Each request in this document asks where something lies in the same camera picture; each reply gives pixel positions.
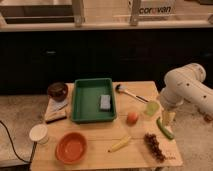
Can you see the yellow banana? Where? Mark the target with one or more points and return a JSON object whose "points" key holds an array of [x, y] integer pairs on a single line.
{"points": [[120, 144]]}

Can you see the dish brush with handle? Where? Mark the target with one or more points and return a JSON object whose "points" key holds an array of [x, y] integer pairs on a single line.
{"points": [[121, 89]]}

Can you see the red bowl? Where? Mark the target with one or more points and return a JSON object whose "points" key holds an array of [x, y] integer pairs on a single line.
{"points": [[71, 148]]}

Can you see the green cucumber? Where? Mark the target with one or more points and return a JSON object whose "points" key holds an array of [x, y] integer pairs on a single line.
{"points": [[165, 132]]}

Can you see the grey sponge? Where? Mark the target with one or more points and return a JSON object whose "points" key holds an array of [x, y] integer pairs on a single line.
{"points": [[105, 102]]}

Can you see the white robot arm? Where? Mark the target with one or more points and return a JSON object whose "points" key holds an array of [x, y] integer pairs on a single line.
{"points": [[186, 83]]}

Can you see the light green cup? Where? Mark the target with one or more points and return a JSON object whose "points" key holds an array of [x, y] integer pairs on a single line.
{"points": [[151, 108]]}

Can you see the dark brown bowl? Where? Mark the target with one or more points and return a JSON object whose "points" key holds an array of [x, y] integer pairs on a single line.
{"points": [[58, 91]]}

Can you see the green plastic tray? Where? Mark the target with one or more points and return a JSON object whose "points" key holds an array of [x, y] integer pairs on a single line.
{"points": [[86, 101]]}

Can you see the dark grape bunch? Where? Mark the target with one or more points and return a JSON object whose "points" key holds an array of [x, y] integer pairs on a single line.
{"points": [[153, 145]]}

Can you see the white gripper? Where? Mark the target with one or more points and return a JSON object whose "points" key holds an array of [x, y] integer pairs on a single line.
{"points": [[168, 115]]}

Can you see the white paper cup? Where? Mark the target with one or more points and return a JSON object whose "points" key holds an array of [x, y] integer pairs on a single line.
{"points": [[39, 134]]}

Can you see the white box with lettering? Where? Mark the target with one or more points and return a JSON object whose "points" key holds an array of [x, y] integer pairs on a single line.
{"points": [[155, 9]]}

